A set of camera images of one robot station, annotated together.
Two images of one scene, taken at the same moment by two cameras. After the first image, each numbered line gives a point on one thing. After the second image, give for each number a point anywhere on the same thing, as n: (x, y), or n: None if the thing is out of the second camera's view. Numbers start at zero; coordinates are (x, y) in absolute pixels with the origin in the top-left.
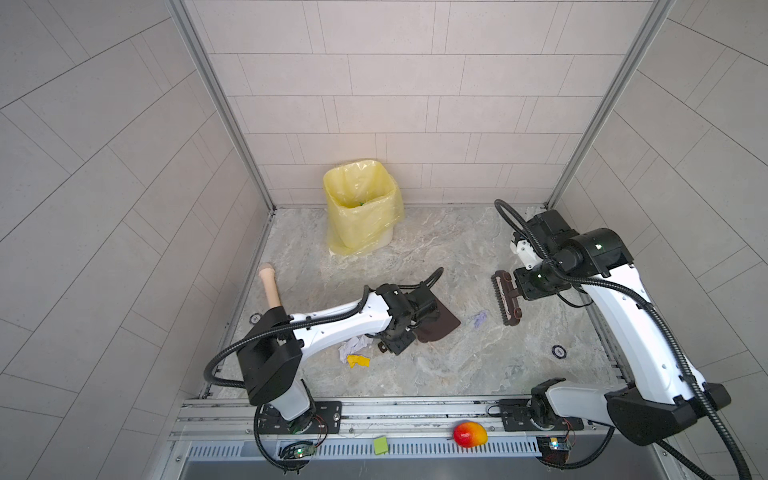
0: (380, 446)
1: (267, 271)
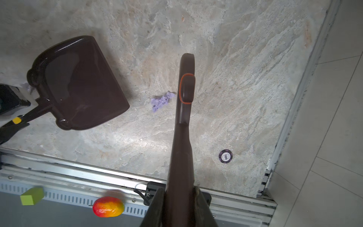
0: (32, 196)
1: None
